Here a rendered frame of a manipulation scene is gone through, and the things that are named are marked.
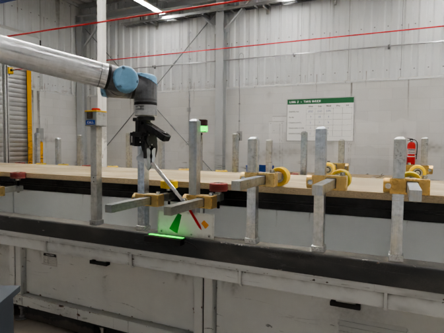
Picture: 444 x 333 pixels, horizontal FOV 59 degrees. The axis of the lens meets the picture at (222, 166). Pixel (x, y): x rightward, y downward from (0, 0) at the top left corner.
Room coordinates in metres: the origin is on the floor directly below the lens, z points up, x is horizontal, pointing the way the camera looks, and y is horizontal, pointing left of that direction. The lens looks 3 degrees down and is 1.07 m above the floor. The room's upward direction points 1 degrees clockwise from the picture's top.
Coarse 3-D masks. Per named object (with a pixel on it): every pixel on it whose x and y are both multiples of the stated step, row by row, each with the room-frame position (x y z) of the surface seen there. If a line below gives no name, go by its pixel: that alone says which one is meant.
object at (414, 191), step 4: (408, 184) 1.14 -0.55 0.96; (412, 184) 1.14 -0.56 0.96; (416, 184) 1.14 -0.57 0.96; (408, 188) 1.05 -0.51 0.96; (412, 188) 1.03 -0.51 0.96; (416, 188) 1.03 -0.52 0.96; (420, 188) 1.03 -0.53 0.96; (408, 192) 1.04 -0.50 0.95; (412, 192) 1.00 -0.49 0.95; (416, 192) 0.99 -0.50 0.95; (420, 192) 0.99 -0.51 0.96; (408, 196) 1.03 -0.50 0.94; (412, 196) 1.00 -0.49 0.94; (416, 196) 0.99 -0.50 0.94; (420, 196) 0.99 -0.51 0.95; (412, 200) 1.00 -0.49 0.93; (416, 200) 0.99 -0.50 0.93; (420, 200) 0.99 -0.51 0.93
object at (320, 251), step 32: (0, 224) 1.99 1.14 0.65; (32, 224) 1.89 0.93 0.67; (64, 224) 1.81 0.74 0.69; (192, 256) 1.53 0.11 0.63; (224, 256) 1.47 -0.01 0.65; (256, 256) 1.41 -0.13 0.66; (288, 256) 1.37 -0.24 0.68; (320, 256) 1.32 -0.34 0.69; (352, 256) 1.29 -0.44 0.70; (384, 256) 1.30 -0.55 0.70; (416, 288) 1.20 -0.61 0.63
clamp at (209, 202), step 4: (184, 196) 1.56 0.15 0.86; (188, 196) 1.55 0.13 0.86; (192, 196) 1.54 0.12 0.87; (196, 196) 1.54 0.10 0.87; (200, 196) 1.53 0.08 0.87; (204, 196) 1.52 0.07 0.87; (208, 196) 1.51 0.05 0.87; (212, 196) 1.51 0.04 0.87; (216, 196) 1.55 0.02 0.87; (204, 200) 1.52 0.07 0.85; (208, 200) 1.51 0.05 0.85; (212, 200) 1.51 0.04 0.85; (216, 200) 1.55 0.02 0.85; (204, 204) 1.52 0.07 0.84; (208, 204) 1.51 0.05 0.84; (212, 204) 1.51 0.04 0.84; (216, 204) 1.55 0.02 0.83; (204, 208) 1.52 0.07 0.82; (208, 208) 1.51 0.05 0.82; (212, 208) 1.51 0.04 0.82
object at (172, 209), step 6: (198, 198) 1.52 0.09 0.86; (222, 198) 1.68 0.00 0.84; (174, 204) 1.36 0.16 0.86; (180, 204) 1.36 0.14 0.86; (186, 204) 1.40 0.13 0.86; (192, 204) 1.44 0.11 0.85; (198, 204) 1.48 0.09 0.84; (168, 210) 1.31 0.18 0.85; (174, 210) 1.32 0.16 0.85; (180, 210) 1.36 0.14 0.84; (186, 210) 1.40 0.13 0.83
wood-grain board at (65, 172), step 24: (0, 168) 2.56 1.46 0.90; (24, 168) 2.59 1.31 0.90; (48, 168) 2.62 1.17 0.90; (72, 168) 2.64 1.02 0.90; (120, 168) 2.70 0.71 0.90; (264, 192) 1.64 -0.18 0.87; (288, 192) 1.60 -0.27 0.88; (336, 192) 1.52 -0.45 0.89; (360, 192) 1.48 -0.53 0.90; (432, 192) 1.46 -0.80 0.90
